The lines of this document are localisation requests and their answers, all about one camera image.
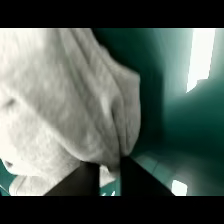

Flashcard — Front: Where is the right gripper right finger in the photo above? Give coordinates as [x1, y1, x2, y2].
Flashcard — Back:
[119, 155, 176, 197]

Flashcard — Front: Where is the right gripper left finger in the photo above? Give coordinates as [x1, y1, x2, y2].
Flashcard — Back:
[44, 161, 101, 197]

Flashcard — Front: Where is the white garment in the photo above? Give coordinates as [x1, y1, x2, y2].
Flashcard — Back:
[0, 27, 142, 197]

